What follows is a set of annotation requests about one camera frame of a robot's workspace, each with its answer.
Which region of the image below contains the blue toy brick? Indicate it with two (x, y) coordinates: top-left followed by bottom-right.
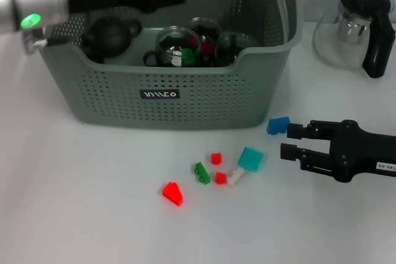
(267, 116), (291, 136)

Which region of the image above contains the white toy brick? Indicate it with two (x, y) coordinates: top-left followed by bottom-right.
(227, 168), (245, 188)

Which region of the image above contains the glass pitcher black handle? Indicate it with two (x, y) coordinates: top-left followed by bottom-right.
(312, 0), (396, 79)

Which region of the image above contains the teal square toy brick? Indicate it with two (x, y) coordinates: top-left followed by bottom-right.
(237, 146), (265, 172)

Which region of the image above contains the grey perforated plastic storage bin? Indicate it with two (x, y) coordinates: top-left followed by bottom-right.
(38, 0), (304, 130)

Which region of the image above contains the dark red long toy brick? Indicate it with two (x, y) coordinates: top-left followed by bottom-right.
(188, 37), (215, 57)

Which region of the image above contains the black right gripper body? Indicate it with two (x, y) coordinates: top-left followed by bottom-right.
(329, 119), (396, 184)

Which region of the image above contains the glass teacup black base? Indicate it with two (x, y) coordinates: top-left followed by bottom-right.
(215, 32), (259, 67)
(185, 16), (223, 67)
(143, 25), (202, 67)

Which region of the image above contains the bright red sloped toy brick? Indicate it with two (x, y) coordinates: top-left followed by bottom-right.
(162, 182), (184, 208)

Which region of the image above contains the black ceramic teapot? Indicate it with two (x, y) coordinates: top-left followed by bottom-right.
(82, 16), (143, 58)

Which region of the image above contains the green toy brick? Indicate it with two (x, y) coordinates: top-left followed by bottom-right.
(194, 161), (212, 185)
(181, 48), (196, 66)

